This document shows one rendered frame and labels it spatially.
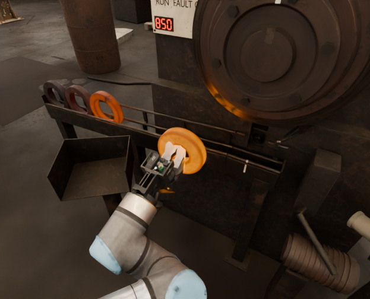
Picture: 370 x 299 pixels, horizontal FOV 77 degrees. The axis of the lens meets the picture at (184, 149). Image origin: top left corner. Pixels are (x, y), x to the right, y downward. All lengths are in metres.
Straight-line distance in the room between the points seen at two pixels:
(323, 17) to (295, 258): 0.72
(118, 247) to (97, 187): 0.45
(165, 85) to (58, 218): 1.14
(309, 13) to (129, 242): 0.60
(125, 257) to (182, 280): 0.16
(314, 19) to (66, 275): 1.48
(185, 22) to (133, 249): 0.73
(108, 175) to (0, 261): 0.92
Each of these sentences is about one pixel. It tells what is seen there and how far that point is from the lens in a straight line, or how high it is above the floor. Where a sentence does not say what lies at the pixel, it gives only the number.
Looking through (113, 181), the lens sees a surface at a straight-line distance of 0.97.
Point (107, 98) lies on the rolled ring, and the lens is 1.14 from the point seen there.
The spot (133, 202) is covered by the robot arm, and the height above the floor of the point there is 0.85.
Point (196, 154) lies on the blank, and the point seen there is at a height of 0.85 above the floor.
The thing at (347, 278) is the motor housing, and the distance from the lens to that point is 0.98.
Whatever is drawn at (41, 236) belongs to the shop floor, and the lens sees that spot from 1.72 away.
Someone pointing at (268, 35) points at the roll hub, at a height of 1.16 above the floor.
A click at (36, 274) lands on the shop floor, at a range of 1.60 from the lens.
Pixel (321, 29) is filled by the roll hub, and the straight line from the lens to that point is 0.58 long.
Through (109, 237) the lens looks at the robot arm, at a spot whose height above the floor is 0.82.
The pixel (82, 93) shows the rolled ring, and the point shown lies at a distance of 1.28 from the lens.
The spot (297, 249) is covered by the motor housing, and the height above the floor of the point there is 0.53.
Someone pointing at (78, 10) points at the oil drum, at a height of 0.76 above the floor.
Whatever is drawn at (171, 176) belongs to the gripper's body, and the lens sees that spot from 0.65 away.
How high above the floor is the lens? 1.30
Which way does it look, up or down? 41 degrees down
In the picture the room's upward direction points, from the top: straight up
